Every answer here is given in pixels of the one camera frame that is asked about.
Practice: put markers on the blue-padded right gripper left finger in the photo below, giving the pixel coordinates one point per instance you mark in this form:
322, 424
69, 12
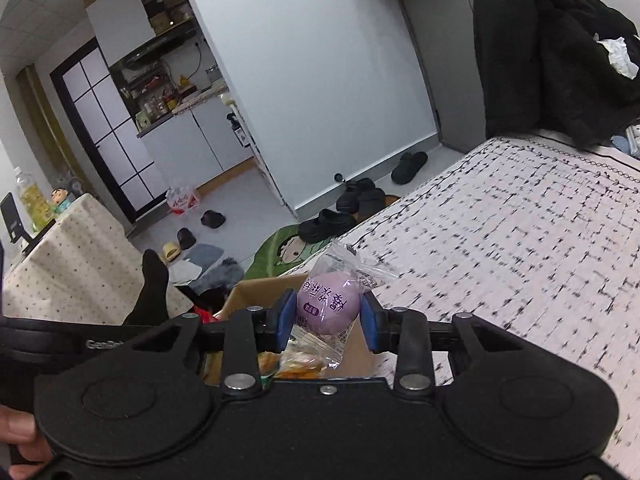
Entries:
247, 334

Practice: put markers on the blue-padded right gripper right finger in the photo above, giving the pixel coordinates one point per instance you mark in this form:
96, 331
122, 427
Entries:
405, 333

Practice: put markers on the purple round snack packet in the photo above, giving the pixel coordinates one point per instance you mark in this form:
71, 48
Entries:
328, 302

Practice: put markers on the orange cracker packet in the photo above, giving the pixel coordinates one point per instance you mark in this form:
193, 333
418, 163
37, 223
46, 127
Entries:
292, 363

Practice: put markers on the person's left hand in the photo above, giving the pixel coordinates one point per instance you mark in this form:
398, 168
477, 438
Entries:
20, 429

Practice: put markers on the red candy bar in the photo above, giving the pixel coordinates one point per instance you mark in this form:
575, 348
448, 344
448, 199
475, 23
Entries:
205, 316

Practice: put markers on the open cardboard box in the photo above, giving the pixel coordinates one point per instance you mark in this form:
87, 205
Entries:
357, 360

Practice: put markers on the green cartoon floor mat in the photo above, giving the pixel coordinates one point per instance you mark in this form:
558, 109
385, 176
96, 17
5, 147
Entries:
281, 252

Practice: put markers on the black sock foot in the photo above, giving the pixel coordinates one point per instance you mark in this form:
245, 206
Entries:
151, 306

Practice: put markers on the dotted cream tablecloth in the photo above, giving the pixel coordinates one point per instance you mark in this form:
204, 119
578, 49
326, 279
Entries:
84, 270

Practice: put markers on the red white plastic bag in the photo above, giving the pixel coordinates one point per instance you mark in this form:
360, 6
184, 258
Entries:
181, 199

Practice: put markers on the black slippers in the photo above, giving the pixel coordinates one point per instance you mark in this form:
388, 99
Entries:
408, 167

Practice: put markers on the white black-patterned bed blanket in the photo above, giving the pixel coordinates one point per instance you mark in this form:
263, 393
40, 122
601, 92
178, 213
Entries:
533, 236

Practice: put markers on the white kitchen cabinet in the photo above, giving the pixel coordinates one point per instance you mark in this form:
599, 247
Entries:
196, 145

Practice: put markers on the black clothes pile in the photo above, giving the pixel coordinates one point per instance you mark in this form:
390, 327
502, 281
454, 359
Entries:
544, 64

